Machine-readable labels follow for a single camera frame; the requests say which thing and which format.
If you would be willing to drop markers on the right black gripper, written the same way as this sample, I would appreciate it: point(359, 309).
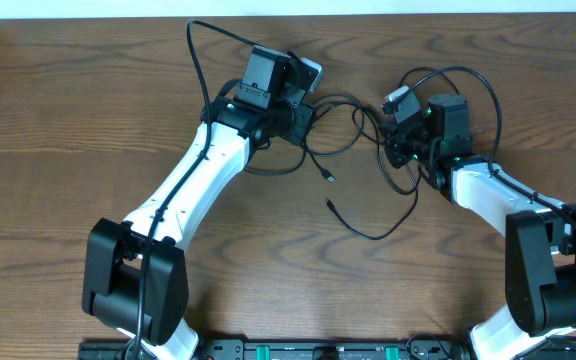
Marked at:
point(396, 150)

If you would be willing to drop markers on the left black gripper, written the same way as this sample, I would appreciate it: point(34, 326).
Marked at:
point(301, 123)

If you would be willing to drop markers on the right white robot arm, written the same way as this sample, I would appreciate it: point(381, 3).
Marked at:
point(539, 314)

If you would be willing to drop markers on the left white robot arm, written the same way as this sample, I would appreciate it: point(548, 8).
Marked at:
point(135, 277)

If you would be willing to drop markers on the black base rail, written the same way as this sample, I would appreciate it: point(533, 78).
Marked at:
point(420, 347)

